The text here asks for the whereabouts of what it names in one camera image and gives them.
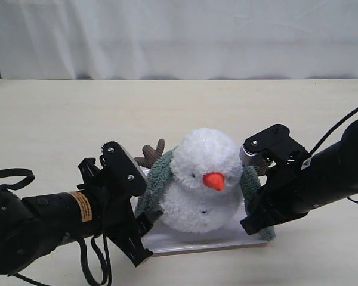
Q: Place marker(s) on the white square plastic tray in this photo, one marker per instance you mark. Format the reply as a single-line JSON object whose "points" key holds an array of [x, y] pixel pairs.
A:
{"points": [[200, 210]]}

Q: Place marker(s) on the green knitted scarf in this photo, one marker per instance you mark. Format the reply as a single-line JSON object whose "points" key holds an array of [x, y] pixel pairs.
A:
{"points": [[155, 184]]}

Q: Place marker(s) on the white plush snowman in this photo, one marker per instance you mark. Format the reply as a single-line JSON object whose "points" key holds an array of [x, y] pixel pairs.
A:
{"points": [[203, 184]]}

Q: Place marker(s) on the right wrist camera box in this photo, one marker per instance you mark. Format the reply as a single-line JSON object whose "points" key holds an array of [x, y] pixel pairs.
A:
{"points": [[273, 144]]}

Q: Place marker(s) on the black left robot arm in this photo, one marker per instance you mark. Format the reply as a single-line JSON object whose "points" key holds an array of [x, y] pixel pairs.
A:
{"points": [[33, 227]]}

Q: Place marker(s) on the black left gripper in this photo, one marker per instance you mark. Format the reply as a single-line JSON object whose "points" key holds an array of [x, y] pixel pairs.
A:
{"points": [[112, 213]]}

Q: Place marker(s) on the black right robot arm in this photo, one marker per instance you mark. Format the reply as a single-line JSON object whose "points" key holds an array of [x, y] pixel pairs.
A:
{"points": [[300, 181]]}

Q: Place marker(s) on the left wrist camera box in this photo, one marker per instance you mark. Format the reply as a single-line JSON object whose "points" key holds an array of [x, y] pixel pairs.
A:
{"points": [[124, 173]]}

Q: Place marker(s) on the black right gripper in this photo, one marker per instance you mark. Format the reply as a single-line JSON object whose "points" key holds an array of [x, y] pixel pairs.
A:
{"points": [[272, 203]]}

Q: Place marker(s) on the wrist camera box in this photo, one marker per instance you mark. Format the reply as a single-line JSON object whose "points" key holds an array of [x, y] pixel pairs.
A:
{"points": [[124, 173], [273, 144]]}

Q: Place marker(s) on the white backdrop curtain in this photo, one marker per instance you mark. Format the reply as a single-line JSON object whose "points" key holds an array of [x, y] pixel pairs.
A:
{"points": [[178, 39]]}

